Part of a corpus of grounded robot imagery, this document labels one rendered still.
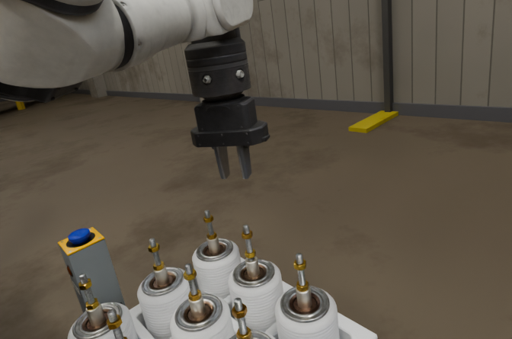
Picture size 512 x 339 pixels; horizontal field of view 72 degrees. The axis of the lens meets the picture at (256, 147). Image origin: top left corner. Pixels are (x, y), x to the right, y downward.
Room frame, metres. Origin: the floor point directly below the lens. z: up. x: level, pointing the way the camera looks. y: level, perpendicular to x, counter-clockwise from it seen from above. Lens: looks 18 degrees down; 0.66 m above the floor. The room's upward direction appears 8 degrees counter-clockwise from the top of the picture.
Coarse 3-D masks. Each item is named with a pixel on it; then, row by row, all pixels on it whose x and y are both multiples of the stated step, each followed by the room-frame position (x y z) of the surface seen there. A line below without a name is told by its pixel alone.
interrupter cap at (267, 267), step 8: (240, 264) 0.56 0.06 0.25; (264, 264) 0.55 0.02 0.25; (272, 264) 0.55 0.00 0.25; (240, 272) 0.54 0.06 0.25; (264, 272) 0.53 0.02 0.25; (272, 272) 0.52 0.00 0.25; (240, 280) 0.52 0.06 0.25; (248, 280) 0.51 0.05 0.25; (256, 280) 0.51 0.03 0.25; (264, 280) 0.51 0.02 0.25
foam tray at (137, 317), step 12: (288, 288) 0.57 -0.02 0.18; (228, 300) 0.56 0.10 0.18; (132, 312) 0.56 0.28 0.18; (144, 324) 0.56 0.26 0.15; (276, 324) 0.48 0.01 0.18; (348, 324) 0.46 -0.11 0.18; (144, 336) 0.50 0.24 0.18; (276, 336) 0.47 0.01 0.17; (348, 336) 0.45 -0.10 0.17; (360, 336) 0.44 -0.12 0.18; (372, 336) 0.43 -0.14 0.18
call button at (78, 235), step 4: (72, 232) 0.64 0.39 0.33; (76, 232) 0.63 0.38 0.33; (80, 232) 0.63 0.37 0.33; (84, 232) 0.63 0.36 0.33; (88, 232) 0.63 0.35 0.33; (68, 236) 0.63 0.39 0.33; (72, 236) 0.62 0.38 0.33; (76, 236) 0.62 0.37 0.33; (80, 236) 0.62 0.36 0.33; (84, 236) 0.62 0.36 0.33; (88, 236) 0.63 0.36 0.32; (72, 240) 0.61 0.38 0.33; (76, 240) 0.61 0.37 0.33; (80, 240) 0.61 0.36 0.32; (84, 240) 0.62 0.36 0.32
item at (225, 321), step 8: (216, 296) 0.49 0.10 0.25; (224, 304) 0.47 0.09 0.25; (224, 312) 0.45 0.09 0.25; (224, 320) 0.44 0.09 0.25; (176, 328) 0.43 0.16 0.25; (208, 328) 0.42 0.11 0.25; (216, 328) 0.42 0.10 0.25; (224, 328) 0.43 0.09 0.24; (232, 328) 0.45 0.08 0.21; (176, 336) 0.42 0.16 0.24; (184, 336) 0.42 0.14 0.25; (192, 336) 0.42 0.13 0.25; (200, 336) 0.41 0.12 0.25; (208, 336) 0.41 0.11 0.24; (216, 336) 0.42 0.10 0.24; (224, 336) 0.43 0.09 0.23
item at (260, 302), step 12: (276, 276) 0.52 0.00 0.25; (240, 288) 0.50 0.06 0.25; (252, 288) 0.50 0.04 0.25; (264, 288) 0.49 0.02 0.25; (276, 288) 0.50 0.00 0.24; (252, 300) 0.49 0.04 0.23; (264, 300) 0.49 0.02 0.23; (276, 300) 0.50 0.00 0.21; (252, 312) 0.49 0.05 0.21; (264, 312) 0.49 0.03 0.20; (252, 324) 0.49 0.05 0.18; (264, 324) 0.49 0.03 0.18
